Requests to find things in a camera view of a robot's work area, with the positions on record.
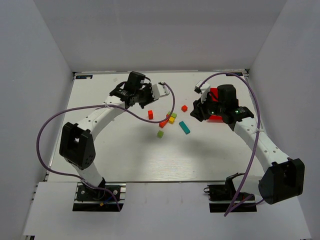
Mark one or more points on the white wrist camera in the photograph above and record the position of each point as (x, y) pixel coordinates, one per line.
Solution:
(202, 88)
(159, 90)

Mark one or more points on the right blue table sticker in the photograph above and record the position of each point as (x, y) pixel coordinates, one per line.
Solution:
(240, 74)

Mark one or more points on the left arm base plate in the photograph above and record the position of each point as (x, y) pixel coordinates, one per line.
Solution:
(88, 200)

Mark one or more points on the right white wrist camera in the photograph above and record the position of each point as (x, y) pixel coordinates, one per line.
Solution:
(202, 88)

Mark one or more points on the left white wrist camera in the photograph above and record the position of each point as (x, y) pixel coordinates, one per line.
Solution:
(159, 90)

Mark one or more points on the green wood cube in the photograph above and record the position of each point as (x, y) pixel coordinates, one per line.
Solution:
(160, 134)

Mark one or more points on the red arch wood block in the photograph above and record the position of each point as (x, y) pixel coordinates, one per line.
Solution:
(163, 123)

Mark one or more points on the long green wood block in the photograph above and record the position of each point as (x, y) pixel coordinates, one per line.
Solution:
(174, 115)

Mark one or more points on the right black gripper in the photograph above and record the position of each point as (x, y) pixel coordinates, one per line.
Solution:
(198, 111)

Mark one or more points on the red plastic bin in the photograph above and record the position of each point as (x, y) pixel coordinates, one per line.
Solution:
(214, 118)

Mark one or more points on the red wood cube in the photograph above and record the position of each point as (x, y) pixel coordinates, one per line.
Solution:
(184, 108)

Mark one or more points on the left blue table sticker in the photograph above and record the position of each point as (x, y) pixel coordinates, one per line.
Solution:
(83, 77)

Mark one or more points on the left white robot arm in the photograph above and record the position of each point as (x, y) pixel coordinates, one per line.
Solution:
(77, 139)

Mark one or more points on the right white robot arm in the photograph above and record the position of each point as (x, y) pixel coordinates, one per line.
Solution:
(283, 176)

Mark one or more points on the teal flat wood block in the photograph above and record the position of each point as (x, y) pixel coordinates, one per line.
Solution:
(184, 127)

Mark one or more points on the yellow wood cube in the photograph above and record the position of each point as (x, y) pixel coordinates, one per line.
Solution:
(171, 120)

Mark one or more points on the blue table sticker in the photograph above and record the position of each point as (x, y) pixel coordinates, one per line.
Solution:
(83, 77)
(240, 74)

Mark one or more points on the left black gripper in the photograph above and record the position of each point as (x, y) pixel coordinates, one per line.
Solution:
(146, 97)

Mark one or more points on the red rectangular wood block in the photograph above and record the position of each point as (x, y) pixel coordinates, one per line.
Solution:
(150, 115)

